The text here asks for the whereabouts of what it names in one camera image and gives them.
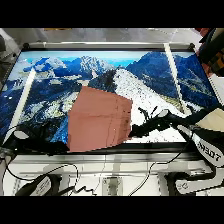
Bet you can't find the black cable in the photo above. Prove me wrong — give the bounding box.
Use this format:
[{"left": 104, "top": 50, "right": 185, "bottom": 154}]
[
  {"left": 129, "top": 130, "right": 196, "bottom": 197},
  {"left": 2, "top": 155, "right": 98, "bottom": 197}
]

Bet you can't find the silver frame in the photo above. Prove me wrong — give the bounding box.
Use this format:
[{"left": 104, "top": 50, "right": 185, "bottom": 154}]
[{"left": 0, "top": 41, "right": 224, "bottom": 197}]

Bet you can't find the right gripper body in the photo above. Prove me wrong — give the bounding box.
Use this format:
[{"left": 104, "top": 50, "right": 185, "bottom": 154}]
[{"left": 128, "top": 120, "right": 158, "bottom": 140}]

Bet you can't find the pink-brown garment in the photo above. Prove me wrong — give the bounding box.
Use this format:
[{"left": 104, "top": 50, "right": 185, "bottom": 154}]
[{"left": 67, "top": 85, "right": 134, "bottom": 153}]

